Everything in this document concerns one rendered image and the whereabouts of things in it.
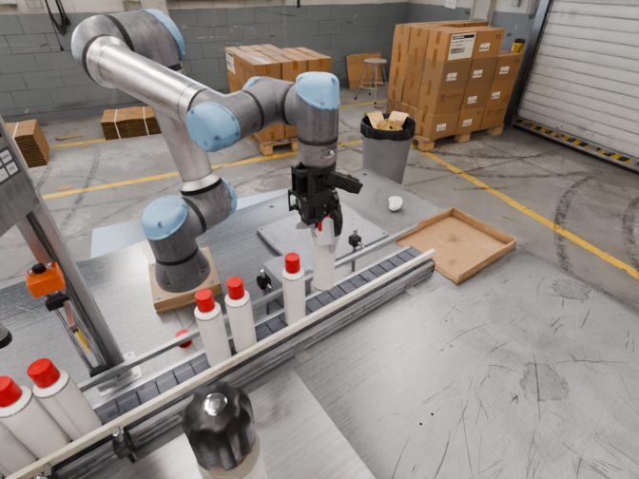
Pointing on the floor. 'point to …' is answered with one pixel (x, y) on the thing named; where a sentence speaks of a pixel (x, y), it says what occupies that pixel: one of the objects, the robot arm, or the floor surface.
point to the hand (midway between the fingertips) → (325, 239)
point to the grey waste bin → (386, 157)
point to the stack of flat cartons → (29, 143)
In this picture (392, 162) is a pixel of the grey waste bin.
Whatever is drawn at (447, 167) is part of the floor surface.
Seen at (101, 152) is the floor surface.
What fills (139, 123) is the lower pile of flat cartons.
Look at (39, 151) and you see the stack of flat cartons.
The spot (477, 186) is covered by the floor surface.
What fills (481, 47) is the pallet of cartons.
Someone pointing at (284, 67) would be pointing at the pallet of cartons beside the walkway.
